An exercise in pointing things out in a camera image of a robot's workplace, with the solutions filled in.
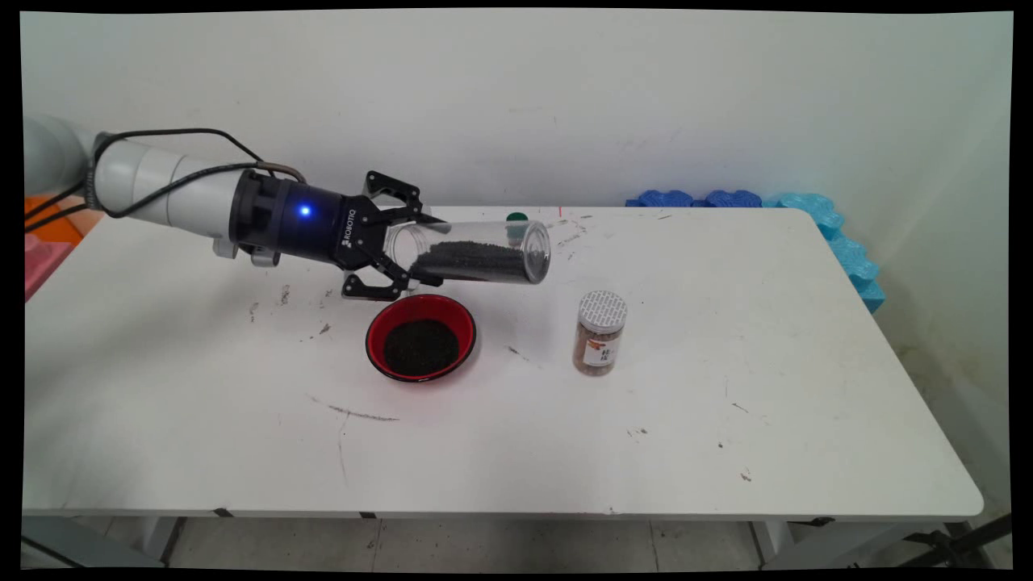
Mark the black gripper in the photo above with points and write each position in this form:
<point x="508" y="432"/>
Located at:
<point x="307" y="222"/>

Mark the black seeds pile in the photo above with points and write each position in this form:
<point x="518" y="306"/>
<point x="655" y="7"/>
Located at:
<point x="468" y="263"/>
<point x="421" y="347"/>

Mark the tall clear plastic jar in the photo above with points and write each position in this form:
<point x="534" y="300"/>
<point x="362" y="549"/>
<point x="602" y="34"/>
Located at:
<point x="484" y="232"/>

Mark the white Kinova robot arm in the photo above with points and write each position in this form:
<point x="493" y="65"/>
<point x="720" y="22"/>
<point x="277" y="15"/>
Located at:
<point x="161" y="186"/>

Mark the red bowl black rim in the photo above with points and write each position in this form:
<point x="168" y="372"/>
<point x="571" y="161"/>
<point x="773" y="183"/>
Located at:
<point x="386" y="324"/>

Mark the small green-capped spice bottle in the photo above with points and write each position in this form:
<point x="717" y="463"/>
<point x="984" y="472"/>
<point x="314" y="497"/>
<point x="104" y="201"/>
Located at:
<point x="516" y="216"/>

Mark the cinnamon stick jar white lid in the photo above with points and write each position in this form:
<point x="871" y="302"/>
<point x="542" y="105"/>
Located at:
<point x="599" y="339"/>

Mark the orange box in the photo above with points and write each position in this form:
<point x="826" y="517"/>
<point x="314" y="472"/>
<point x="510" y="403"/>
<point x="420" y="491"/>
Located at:
<point x="48" y="219"/>

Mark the pink box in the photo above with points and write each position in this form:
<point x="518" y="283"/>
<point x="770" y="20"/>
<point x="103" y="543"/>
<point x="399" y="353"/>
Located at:
<point x="44" y="268"/>

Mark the light blue foam block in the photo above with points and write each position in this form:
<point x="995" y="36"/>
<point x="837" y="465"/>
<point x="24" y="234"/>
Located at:
<point x="839" y="242"/>

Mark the black metal stand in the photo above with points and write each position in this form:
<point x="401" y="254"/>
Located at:
<point x="968" y="537"/>

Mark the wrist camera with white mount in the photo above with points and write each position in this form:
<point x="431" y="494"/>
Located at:
<point x="262" y="258"/>

